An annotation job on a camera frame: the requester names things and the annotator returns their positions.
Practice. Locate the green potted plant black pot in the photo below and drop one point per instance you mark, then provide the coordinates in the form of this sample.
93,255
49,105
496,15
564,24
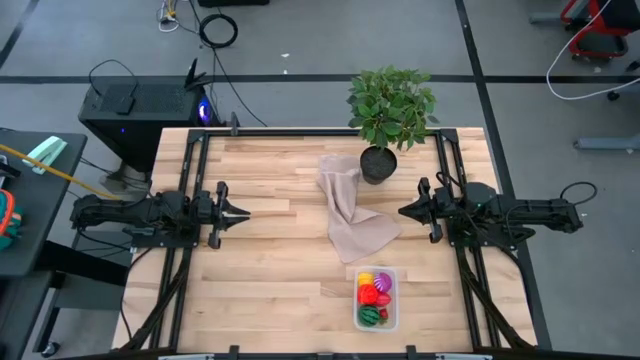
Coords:
390,107

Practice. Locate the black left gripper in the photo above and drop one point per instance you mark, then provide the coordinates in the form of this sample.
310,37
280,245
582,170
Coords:
220,212

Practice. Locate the teal and orange bag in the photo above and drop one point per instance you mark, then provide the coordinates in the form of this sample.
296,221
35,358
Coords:
7,220

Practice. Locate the beige cloth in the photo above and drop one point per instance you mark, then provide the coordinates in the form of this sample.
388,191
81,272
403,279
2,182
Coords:
355,230

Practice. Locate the black side desk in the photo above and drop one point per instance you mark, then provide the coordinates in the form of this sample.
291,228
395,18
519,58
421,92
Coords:
35,210

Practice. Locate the purple toy onion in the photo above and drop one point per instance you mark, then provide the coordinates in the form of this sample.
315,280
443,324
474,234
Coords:
383,282

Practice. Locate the green toy watermelon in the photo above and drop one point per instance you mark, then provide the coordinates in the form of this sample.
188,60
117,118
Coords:
369,316

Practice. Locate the yellow toy bell pepper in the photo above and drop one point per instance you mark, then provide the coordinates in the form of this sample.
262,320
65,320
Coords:
365,279

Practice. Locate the small black box on computer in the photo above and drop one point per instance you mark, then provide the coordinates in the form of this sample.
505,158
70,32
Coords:
124,102

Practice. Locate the black computer tower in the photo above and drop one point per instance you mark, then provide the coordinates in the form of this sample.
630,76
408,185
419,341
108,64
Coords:
145,120

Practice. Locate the red and black chair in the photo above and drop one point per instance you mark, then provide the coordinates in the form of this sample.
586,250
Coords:
600,30

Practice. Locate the black wifi antenna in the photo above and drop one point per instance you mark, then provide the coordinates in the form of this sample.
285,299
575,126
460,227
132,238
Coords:
194,77

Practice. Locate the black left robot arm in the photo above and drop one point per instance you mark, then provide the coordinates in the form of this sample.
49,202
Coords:
145,212

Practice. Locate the black metal table frame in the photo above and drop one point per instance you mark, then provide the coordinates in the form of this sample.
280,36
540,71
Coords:
320,133

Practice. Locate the clear plastic tupperware container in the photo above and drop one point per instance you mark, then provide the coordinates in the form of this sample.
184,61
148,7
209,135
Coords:
376,327

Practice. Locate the small red toy strawberry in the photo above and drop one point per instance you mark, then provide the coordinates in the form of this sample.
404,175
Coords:
383,314

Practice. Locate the mint green stapler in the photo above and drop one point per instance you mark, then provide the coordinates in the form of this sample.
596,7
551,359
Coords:
45,154

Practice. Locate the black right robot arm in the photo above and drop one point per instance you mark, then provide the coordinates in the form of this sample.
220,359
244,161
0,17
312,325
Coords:
525,215

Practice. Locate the orange-red toy tomato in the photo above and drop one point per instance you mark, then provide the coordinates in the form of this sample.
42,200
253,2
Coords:
367,295

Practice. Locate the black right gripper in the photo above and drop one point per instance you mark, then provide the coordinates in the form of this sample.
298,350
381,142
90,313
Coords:
436,210

